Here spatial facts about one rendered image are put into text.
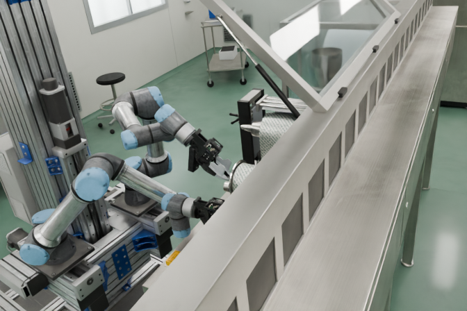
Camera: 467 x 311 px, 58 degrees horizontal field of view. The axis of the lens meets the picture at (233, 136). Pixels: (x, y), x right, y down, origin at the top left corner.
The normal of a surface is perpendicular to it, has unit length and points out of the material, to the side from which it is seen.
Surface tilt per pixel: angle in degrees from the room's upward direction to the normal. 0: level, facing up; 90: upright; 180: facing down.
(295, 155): 0
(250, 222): 0
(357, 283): 0
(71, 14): 90
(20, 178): 90
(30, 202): 90
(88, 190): 85
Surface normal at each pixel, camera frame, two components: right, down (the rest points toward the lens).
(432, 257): -0.10, -0.89
